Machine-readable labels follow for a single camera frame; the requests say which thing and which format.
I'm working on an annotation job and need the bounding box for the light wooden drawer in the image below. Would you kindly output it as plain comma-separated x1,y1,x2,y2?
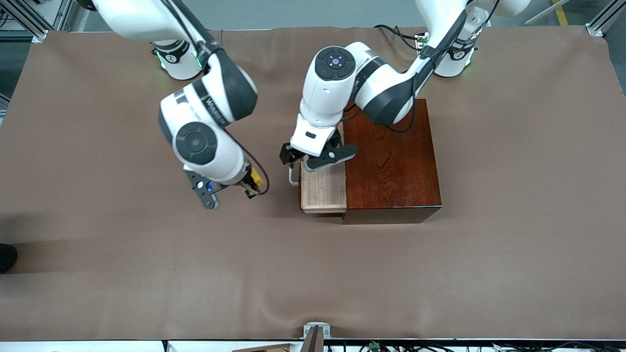
298,122,348,215

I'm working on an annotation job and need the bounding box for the yellow floor tape strip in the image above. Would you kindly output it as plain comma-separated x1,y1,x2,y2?
553,0,571,26

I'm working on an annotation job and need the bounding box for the black round object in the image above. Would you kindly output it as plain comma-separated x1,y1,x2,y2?
0,243,18,274

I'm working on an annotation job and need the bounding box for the aluminium corner profile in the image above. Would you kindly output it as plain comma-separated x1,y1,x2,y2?
585,0,626,38

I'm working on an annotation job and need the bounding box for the light wooden board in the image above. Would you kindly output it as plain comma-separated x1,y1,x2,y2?
231,343,294,352

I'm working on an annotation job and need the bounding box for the grey metal table clamp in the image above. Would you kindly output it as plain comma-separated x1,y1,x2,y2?
303,322,332,339

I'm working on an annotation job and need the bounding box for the dark red wooden cabinet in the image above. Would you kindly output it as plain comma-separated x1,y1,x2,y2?
341,99,442,224

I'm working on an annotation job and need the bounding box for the brown upright post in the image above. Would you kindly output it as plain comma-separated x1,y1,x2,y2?
302,325,325,352

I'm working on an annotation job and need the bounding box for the upright aluminium frame profile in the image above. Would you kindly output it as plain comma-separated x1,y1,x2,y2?
51,0,74,31

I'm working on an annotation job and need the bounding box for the slanted aluminium frame profile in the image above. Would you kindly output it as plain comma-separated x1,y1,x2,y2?
0,0,55,44

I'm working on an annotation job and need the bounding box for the grey metal bar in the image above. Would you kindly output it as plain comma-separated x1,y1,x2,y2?
523,0,570,26

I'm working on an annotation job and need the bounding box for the black base cable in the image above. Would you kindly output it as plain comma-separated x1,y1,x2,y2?
374,24,421,49

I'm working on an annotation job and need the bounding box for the brown table cover sheet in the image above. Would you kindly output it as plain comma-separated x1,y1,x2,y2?
0,25,626,341

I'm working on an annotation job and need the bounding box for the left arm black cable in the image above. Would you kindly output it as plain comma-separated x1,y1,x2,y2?
385,0,500,133

